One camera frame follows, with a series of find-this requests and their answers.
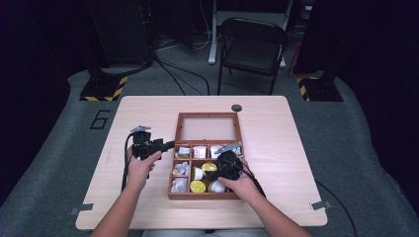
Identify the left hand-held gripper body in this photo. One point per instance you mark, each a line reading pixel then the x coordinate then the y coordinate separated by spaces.
pixel 143 148

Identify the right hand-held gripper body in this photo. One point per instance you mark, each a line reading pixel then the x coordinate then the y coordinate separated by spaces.
pixel 230 164

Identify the white capsule cup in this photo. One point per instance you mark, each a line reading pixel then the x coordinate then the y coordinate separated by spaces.
pixel 216 187
pixel 197 173

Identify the wooden box with glass lid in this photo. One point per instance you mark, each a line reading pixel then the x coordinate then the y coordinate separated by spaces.
pixel 204 196

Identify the person's left hand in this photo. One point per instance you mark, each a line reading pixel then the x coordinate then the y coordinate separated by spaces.
pixel 141 171

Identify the person's right hand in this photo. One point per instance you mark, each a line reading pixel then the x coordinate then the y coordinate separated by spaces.
pixel 243 187

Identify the person's lap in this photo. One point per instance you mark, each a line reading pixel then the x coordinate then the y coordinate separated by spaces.
pixel 204 233

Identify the round black table grommet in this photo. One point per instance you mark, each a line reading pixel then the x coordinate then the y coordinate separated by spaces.
pixel 236 108

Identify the striped stand base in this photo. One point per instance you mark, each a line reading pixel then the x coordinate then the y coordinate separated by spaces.
pixel 321 90
pixel 102 90

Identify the grey tape strip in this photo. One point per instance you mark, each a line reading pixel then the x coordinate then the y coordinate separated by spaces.
pixel 321 205
pixel 82 208

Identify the black folding chair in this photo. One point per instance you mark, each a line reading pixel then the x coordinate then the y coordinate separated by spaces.
pixel 250 52

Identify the dark equipment cabinet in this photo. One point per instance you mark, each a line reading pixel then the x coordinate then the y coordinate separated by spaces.
pixel 122 29

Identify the white desk frame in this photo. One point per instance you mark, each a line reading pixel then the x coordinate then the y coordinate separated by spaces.
pixel 213 39

